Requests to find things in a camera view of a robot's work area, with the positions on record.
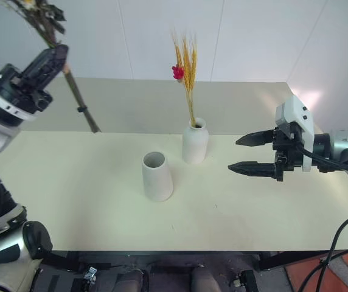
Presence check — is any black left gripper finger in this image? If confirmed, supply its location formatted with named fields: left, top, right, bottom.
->
left=19, top=47, right=61, bottom=88
left=37, top=44, right=70, bottom=89

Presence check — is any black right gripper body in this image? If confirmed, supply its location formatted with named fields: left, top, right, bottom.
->
left=272, top=121, right=303, bottom=183

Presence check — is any black hanging cable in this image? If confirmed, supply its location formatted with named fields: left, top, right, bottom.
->
left=295, top=212, right=348, bottom=292

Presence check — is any yellow wheat bouquet, red flower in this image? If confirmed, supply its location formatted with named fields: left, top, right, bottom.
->
left=170, top=28, right=200, bottom=127

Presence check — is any silver metal buckle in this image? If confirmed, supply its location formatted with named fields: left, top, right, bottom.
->
left=83, top=266, right=99, bottom=283

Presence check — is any brown stemmed dried flower bouquet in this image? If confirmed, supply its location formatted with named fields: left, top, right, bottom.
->
left=0, top=0, right=102, bottom=134

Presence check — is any black table frame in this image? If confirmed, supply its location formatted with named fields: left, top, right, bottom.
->
left=40, top=243, right=348, bottom=273

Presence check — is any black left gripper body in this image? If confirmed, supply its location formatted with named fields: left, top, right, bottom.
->
left=0, top=63, right=54, bottom=116

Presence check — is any white bottle shaped vase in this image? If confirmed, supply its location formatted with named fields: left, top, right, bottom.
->
left=181, top=117, right=209, bottom=165

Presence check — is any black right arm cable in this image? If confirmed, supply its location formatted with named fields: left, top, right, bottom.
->
left=294, top=141, right=348, bottom=179

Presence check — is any white conical vase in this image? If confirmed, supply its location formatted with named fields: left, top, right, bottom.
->
left=141, top=151, right=175, bottom=203

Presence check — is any small black block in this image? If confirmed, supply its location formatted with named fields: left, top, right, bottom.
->
left=238, top=269, right=257, bottom=289

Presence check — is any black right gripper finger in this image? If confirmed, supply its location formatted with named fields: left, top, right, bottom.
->
left=228, top=161, right=277, bottom=181
left=235, top=128, right=276, bottom=148

